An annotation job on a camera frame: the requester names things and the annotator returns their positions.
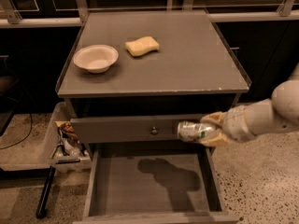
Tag black floor cable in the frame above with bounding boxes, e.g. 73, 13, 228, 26
0, 93, 34, 150

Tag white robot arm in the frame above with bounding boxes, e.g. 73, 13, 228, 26
201, 64, 299, 147

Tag yellow sponge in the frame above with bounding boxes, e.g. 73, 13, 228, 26
125, 36, 160, 57

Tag metal railing frame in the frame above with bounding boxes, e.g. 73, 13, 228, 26
0, 0, 299, 28

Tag white paper bowl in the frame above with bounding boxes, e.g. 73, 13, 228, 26
73, 45, 119, 74

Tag brass drawer knob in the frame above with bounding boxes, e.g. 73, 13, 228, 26
150, 127, 159, 135

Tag open grey middle drawer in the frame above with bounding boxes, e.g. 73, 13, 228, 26
74, 141, 238, 224

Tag black metal leg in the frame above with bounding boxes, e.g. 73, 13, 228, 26
36, 166, 56, 219

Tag grey drawer cabinet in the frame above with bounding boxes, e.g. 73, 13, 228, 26
55, 10, 252, 161

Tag snack packets in bin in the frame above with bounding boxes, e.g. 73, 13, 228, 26
52, 121, 88, 159

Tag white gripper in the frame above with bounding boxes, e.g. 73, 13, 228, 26
199, 105, 256, 147

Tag grey top drawer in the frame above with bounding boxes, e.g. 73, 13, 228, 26
70, 114, 203, 144

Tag clear plastic storage bin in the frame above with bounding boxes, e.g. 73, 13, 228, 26
40, 102, 92, 173

